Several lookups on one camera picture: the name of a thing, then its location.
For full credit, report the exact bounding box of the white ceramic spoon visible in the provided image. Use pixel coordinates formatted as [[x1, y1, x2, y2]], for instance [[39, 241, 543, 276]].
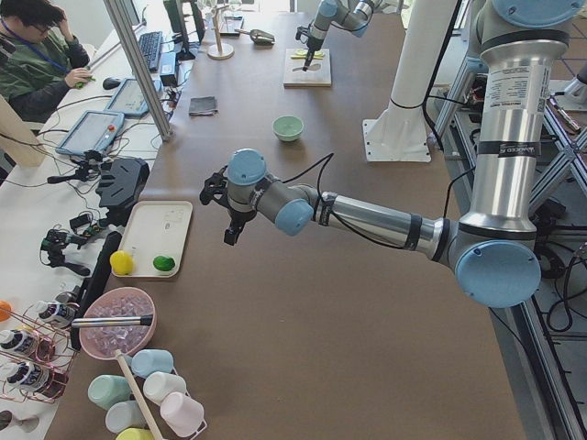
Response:
[[292, 63, 322, 72]]

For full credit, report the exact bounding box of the steel scoop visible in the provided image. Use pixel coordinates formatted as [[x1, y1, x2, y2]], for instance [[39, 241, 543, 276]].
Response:
[[237, 28, 275, 46]]

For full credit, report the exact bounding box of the copper bottle rack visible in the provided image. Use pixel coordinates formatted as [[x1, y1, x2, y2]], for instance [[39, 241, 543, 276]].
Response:
[[1, 302, 77, 404]]

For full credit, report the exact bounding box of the black keyboard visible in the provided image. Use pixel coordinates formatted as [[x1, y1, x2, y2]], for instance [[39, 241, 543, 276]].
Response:
[[138, 31, 163, 72]]

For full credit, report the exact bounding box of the light green bowl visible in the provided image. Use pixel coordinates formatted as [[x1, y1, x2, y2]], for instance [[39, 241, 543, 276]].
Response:
[[272, 115, 305, 142]]

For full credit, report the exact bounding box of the bamboo cutting board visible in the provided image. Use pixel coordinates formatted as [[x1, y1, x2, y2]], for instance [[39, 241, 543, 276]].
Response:
[[282, 49, 332, 87]]

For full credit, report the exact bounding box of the grey folded cloth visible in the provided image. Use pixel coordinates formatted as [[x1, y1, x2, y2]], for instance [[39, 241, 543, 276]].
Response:
[[188, 96, 218, 116]]

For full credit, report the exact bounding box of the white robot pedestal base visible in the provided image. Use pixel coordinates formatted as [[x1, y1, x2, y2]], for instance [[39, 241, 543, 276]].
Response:
[[363, 0, 460, 162]]

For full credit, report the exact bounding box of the yellow lemon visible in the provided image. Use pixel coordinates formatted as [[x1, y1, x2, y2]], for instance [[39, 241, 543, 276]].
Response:
[[109, 250, 134, 276]]

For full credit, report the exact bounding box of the wooden mug tree stand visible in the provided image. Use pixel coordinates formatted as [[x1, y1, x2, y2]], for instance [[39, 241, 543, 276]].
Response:
[[202, 1, 235, 61]]

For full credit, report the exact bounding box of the seated person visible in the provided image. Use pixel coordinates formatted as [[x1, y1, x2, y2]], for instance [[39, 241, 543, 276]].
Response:
[[1, 0, 94, 123]]

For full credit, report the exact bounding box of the near teach pendant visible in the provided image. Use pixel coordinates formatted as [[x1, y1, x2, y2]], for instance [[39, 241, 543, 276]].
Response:
[[55, 111, 125, 157]]

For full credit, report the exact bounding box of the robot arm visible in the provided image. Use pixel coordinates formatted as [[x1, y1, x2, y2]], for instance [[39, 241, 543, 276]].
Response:
[[200, 1, 582, 308], [295, 0, 382, 72]]

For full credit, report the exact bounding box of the pink bowl with ice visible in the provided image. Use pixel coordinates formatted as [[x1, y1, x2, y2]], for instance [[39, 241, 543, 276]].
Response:
[[79, 287, 157, 360]]

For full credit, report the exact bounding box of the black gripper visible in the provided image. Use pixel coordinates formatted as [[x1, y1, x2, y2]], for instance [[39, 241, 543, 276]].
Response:
[[199, 165, 256, 246], [295, 25, 324, 72]]

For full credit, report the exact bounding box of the pastel cup rack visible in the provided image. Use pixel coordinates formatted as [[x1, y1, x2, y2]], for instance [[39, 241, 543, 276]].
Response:
[[102, 348, 207, 439]]

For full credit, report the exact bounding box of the teach pendant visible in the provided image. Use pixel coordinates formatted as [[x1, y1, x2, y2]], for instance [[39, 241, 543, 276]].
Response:
[[105, 78, 149, 118], [55, 111, 125, 157]]

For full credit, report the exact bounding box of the cream tray with bunny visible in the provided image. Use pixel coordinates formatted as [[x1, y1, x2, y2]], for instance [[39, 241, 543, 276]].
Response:
[[111, 201, 193, 279]]

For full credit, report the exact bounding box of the green lime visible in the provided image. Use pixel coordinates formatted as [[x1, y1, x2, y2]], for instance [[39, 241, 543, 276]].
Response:
[[152, 255, 176, 272]]

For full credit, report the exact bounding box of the far teach pendant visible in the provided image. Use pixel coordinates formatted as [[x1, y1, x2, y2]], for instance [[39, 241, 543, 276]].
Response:
[[105, 78, 149, 118]]

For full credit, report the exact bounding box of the yellow plastic knife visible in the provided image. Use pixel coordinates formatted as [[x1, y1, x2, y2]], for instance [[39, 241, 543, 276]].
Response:
[[290, 53, 325, 60]]

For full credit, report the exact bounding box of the aluminium frame post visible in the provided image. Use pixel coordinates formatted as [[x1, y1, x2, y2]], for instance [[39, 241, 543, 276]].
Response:
[[104, 0, 172, 142]]

